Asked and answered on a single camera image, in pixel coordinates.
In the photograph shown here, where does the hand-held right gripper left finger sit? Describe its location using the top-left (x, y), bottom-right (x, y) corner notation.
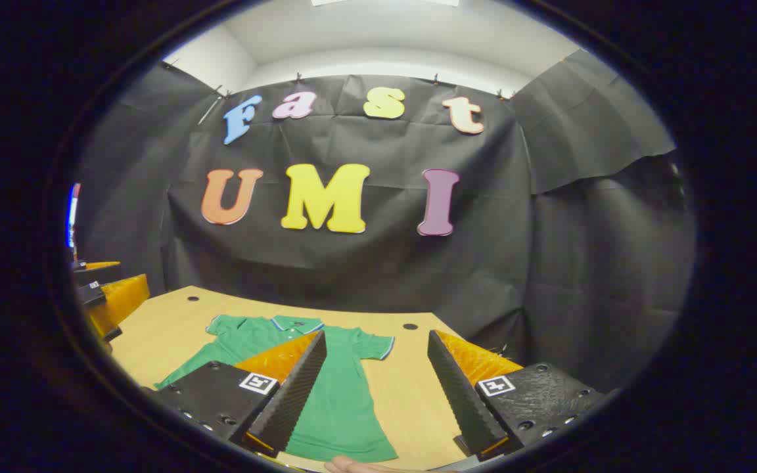
top-left (144, 330), bottom-right (328, 459)

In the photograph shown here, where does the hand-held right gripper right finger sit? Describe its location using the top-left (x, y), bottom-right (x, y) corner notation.
top-left (427, 330), bottom-right (617, 462)

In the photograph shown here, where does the green T-shirt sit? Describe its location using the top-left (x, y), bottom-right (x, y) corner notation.
top-left (154, 314), bottom-right (399, 463)

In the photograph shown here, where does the white printed board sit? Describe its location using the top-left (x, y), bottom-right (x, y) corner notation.
top-left (66, 183), bottom-right (82, 250)

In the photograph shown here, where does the black backdrop cloth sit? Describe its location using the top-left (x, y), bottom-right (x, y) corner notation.
top-left (73, 49), bottom-right (698, 395)

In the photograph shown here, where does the ceiling light panel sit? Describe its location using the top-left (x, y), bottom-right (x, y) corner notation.
top-left (311, 0), bottom-right (461, 7)

